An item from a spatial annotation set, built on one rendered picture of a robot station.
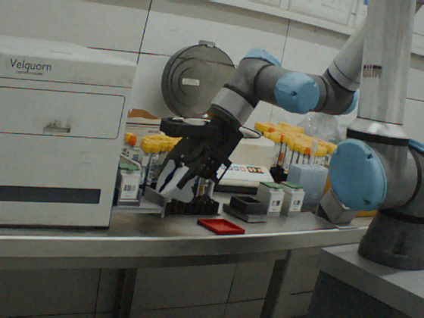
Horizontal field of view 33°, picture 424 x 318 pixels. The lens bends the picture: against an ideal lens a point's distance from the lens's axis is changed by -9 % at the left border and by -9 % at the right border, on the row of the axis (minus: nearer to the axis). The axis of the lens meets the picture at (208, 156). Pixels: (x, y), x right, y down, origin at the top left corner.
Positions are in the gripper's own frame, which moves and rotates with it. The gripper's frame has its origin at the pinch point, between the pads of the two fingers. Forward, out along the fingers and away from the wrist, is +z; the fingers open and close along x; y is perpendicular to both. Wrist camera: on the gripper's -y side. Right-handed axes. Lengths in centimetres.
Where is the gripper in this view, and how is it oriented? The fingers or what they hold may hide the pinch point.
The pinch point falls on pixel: (157, 197)
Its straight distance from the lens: 145.1
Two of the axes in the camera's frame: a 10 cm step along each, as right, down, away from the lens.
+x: -5.9, -2.7, 7.6
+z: -5.6, 8.1, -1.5
